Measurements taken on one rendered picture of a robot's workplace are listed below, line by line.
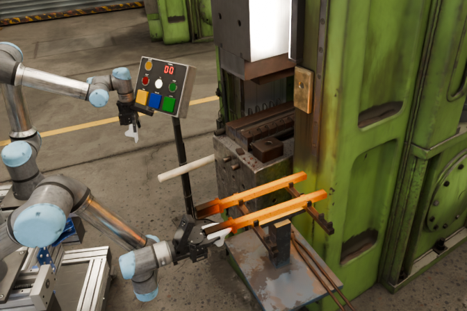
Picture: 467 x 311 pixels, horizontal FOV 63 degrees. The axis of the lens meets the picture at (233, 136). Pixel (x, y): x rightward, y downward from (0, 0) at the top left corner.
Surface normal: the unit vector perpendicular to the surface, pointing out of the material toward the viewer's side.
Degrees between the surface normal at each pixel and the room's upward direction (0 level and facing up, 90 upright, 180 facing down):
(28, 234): 87
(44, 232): 87
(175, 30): 90
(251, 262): 0
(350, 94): 89
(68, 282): 0
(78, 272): 0
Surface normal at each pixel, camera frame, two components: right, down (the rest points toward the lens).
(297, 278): -0.05, -0.86
